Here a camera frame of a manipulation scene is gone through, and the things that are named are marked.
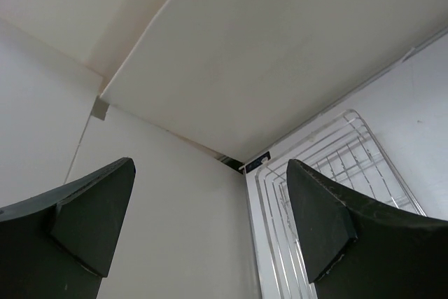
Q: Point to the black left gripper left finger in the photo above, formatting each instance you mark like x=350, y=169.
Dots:
x=61, y=243

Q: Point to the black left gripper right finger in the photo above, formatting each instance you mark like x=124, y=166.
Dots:
x=354, y=246

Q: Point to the black XDOF label sticker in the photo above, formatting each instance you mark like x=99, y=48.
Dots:
x=257, y=162

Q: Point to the chrome wire dish rack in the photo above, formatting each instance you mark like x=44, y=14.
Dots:
x=346, y=151

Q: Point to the aluminium table edge rail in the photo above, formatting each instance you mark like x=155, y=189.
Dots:
x=256, y=274

